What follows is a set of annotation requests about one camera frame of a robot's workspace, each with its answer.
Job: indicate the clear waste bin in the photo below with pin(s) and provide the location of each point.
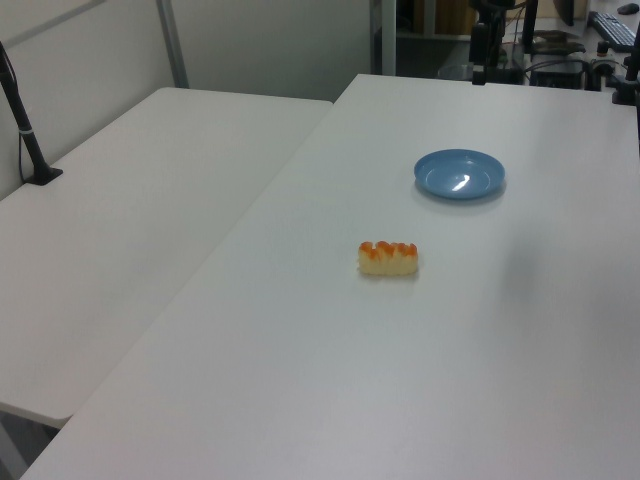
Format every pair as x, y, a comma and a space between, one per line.
454, 72

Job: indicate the black box under desk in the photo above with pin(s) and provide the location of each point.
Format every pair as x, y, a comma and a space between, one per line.
557, 74

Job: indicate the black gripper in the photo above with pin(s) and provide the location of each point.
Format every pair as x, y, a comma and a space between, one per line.
492, 7

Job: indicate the black camera stand pole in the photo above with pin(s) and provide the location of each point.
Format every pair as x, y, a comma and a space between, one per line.
20, 115

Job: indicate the black clamp camera mount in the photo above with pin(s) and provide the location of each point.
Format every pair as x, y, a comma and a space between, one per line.
627, 80

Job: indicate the grey metal partition post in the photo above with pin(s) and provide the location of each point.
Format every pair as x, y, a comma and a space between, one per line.
173, 42

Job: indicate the black upright pole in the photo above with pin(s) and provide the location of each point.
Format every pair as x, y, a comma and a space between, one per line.
530, 25

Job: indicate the emergency stop button box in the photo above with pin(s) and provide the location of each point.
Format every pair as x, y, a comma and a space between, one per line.
602, 57

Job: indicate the black computer mouse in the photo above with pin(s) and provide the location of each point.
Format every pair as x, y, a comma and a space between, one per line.
625, 8

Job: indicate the black computer keyboard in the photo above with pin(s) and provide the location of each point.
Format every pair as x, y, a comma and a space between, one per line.
611, 29

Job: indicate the blue plastic plate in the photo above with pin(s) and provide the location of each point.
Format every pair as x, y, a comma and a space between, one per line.
459, 174

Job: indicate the toy bread with orange crust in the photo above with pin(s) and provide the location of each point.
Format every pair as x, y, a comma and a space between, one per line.
388, 262

